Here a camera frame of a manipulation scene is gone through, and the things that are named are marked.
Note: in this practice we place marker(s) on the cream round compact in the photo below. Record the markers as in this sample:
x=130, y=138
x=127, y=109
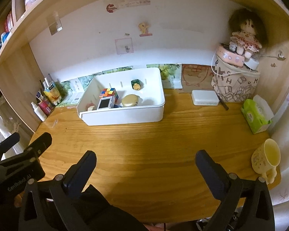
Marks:
x=130, y=100

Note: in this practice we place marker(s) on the white soap box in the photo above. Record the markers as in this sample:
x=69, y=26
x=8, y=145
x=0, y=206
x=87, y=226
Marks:
x=204, y=98

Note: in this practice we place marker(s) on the white instant camera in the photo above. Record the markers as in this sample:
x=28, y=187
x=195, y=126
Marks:
x=106, y=103

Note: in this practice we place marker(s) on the green tissue pack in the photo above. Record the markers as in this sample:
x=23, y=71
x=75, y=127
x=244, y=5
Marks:
x=257, y=113

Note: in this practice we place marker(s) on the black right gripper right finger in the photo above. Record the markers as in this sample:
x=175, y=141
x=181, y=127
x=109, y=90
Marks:
x=244, y=204

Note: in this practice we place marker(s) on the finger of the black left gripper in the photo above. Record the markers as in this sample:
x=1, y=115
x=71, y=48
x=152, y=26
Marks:
x=40, y=145
x=8, y=143

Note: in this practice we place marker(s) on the plush doll brown hair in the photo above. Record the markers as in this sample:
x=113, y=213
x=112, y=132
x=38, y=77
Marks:
x=248, y=33

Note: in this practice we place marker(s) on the white plastic storage bin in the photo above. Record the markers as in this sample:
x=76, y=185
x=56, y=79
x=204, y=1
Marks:
x=151, y=98

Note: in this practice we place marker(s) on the yellow pony wall sticker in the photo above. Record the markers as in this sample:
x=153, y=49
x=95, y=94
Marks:
x=143, y=27

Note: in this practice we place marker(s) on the white spray bottle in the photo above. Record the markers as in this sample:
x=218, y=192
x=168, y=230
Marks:
x=39, y=112

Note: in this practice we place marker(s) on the beige letter print bag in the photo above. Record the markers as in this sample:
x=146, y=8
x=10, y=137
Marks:
x=231, y=83

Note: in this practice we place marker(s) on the multicolour puzzle cube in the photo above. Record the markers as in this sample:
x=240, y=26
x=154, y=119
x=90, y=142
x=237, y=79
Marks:
x=109, y=92

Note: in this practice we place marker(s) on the green yellow small toy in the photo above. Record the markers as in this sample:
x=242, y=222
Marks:
x=136, y=84

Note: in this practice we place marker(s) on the pink polka dot case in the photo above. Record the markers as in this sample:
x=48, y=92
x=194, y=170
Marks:
x=229, y=57

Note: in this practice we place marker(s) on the cream ceramic mug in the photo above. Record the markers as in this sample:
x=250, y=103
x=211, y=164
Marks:
x=265, y=160

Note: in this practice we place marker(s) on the white blue tube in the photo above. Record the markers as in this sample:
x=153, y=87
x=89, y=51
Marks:
x=39, y=96

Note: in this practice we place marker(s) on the pink correction tape dispenser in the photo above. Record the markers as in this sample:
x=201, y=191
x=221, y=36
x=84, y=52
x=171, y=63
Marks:
x=91, y=107

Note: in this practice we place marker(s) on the black pen on table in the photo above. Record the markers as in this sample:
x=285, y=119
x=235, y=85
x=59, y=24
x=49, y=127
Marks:
x=223, y=103

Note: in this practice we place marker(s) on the pink square wall sticker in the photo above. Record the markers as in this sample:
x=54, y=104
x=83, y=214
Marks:
x=124, y=46

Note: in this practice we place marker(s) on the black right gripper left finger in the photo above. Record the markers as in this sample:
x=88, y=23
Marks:
x=48, y=205

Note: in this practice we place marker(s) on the brown paper cartoon bag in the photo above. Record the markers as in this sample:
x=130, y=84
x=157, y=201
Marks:
x=196, y=77

